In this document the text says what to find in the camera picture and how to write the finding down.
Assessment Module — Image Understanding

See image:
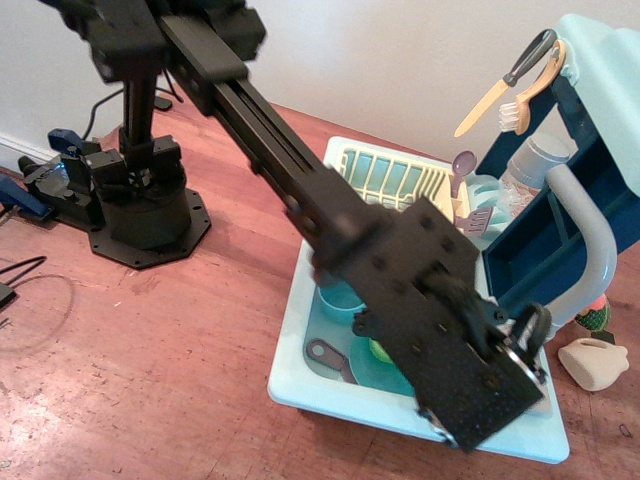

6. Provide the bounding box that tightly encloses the purple toy spoon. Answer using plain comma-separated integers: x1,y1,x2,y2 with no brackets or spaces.
450,150,477,199

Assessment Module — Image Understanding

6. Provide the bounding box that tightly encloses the blue clamp far left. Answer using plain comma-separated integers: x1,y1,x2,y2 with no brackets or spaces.
1,174,52,221

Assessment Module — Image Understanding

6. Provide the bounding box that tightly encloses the clear bottle grey cap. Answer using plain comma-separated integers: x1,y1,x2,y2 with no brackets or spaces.
500,132,571,218

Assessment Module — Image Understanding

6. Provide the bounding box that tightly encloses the beige toy jug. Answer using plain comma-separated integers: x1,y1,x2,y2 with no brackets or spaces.
558,338,630,392

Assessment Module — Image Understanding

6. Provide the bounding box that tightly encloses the grey toy faucet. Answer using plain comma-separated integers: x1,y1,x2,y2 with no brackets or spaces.
545,164,617,341

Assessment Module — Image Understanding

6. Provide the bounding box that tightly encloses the toy knife grey handle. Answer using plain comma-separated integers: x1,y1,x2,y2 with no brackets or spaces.
454,29,557,138

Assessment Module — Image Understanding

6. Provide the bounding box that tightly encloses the dark blue toy shelf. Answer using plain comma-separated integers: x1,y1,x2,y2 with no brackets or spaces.
483,77,639,313

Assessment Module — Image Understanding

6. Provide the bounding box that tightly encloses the green net toy fruit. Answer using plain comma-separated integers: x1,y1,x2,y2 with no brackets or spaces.
574,294,611,332

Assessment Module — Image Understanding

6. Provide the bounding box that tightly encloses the teal toy cup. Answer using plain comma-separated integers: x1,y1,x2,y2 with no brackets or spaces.
318,281,366,325

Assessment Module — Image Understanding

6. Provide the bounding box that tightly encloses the light blue toy cabinet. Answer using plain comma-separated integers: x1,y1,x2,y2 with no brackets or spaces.
555,14,639,194

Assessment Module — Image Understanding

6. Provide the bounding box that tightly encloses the light blue toy sink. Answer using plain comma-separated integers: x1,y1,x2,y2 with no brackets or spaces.
267,135,571,465

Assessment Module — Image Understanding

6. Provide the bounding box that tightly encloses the black cable on table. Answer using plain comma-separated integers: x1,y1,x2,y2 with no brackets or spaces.
0,255,47,289

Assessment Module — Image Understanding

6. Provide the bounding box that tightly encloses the tan toy dish brush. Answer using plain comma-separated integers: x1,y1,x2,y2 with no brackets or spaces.
499,40,566,135

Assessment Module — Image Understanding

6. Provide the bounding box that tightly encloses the blue clamp on table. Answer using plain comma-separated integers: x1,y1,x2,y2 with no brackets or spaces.
47,128,84,158

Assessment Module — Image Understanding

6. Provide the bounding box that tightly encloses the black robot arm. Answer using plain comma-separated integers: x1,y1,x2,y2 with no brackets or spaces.
54,1,551,451

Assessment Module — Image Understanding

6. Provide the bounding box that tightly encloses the purple toy spatula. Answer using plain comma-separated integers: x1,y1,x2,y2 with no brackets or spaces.
454,206,494,238

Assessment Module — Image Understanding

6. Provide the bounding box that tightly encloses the teal toy plate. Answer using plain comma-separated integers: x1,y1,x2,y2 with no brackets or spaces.
349,337,414,397

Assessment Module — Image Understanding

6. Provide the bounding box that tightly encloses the cream yellow dish rack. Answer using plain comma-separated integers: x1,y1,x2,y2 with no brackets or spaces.
332,143,471,222

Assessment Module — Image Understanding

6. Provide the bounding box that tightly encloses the green square toy plate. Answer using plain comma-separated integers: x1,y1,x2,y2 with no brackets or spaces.
368,339,393,365

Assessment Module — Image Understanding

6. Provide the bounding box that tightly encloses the black carbon gripper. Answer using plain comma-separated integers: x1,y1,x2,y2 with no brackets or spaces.
312,197,552,451

